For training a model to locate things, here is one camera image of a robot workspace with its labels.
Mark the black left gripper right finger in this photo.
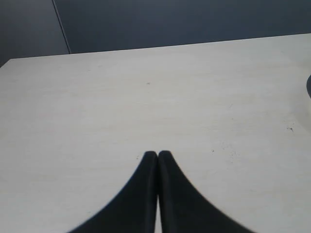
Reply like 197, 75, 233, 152
158, 150, 251, 233

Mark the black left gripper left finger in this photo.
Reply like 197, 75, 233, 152
71, 151, 158, 233

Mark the round steel bowl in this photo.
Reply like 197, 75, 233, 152
306, 76, 311, 98

